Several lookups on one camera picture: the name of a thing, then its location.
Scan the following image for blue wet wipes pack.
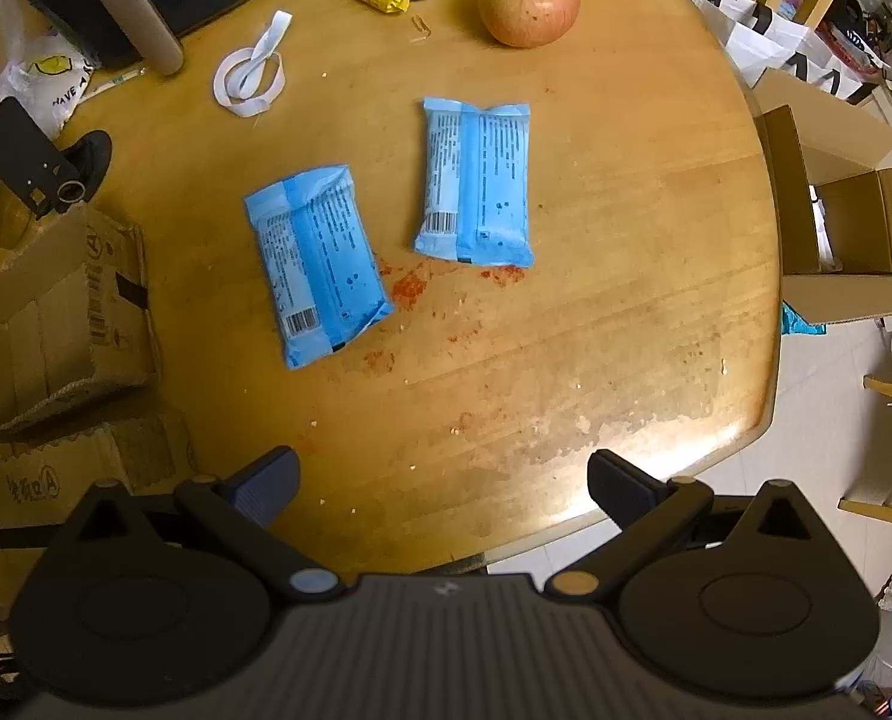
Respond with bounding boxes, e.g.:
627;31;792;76
244;166;394;371
413;98;533;268

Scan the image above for open cardboard tray box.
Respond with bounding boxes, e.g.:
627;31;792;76
0;205;156;442

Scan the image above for open cardboard box on floor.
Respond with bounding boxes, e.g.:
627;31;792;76
752;68;892;325

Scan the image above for black phone stand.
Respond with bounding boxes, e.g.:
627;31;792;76
0;98;112;220

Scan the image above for wrapped chopsticks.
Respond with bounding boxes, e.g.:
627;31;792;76
80;67;146;103

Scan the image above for white elastic band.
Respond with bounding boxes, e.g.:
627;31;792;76
211;10;293;119

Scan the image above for white plastic bag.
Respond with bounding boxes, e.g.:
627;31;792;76
0;0;94;140

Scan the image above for white paper shopping bag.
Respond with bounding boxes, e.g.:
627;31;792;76
692;0;875;104

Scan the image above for red apple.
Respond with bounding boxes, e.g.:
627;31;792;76
478;0;581;49

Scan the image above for metal paper clip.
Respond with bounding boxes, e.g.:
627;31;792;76
409;15;431;44

